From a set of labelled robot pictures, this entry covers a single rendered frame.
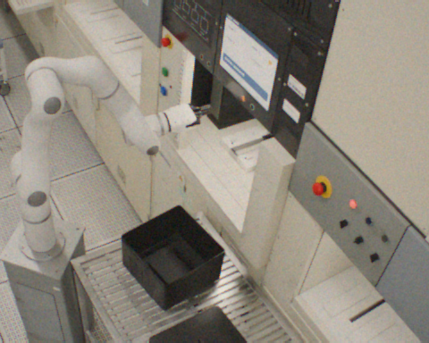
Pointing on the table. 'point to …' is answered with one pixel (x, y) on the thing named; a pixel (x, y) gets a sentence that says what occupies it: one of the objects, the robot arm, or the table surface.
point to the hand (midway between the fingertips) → (205, 110)
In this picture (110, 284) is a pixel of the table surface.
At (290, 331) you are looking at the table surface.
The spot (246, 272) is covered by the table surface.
